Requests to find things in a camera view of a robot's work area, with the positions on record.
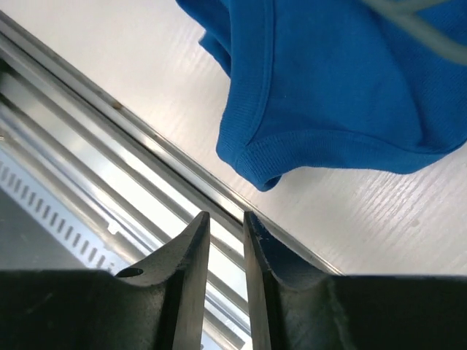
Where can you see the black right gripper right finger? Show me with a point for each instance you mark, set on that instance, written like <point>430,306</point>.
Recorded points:
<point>280,289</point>

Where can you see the white slotted cable duct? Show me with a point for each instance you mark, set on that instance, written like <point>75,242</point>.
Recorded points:
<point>62,225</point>

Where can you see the blue tank top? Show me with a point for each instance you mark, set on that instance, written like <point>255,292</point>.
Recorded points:
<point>332,84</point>

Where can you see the teal hanger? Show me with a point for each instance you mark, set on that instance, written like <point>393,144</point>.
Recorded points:
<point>404,15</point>

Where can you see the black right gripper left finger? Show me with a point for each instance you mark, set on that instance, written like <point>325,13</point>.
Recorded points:
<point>164,299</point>

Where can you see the aluminium mounting rail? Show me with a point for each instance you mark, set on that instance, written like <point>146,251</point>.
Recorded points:
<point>124,126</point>

